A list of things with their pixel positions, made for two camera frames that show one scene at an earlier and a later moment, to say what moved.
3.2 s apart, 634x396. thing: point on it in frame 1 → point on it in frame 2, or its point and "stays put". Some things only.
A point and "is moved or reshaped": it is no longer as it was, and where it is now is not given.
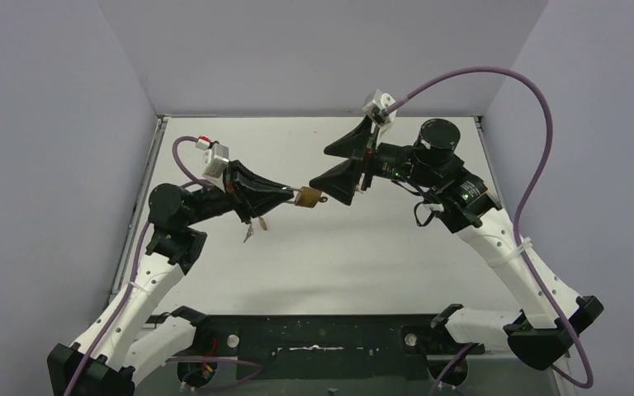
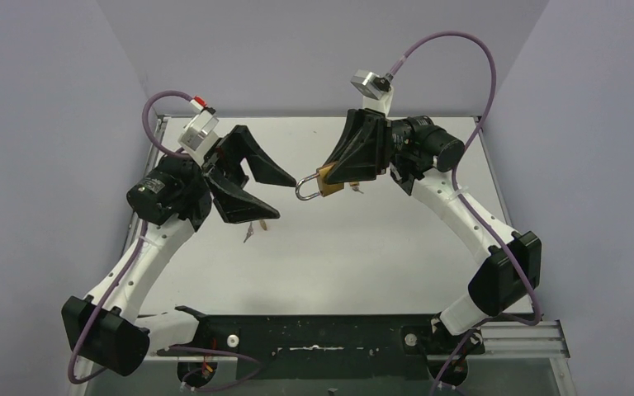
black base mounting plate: [328, 345] stays put
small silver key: [249, 233] stays put
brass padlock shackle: [309, 197] is moved or reshaped
